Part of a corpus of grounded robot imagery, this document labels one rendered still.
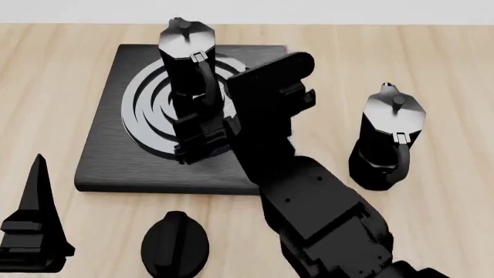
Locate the black moka pot with silver lid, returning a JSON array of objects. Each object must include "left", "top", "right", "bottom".
[
  {"left": 158, "top": 16, "right": 222, "bottom": 123},
  {"left": 348, "top": 82, "right": 428, "bottom": 192}
]

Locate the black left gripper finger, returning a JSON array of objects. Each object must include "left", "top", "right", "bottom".
[
  {"left": 18, "top": 153, "right": 53, "bottom": 217},
  {"left": 38, "top": 153, "right": 76, "bottom": 257}
]

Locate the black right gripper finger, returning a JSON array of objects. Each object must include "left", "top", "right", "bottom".
[
  {"left": 201, "top": 113, "right": 242, "bottom": 159},
  {"left": 169, "top": 91, "right": 205, "bottom": 167}
]

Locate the black oval stove knob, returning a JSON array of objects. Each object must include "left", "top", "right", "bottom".
[{"left": 140, "top": 210, "right": 211, "bottom": 278}]

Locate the black flat stove with spiral burner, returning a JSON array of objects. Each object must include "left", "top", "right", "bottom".
[{"left": 73, "top": 43, "right": 295, "bottom": 196}]

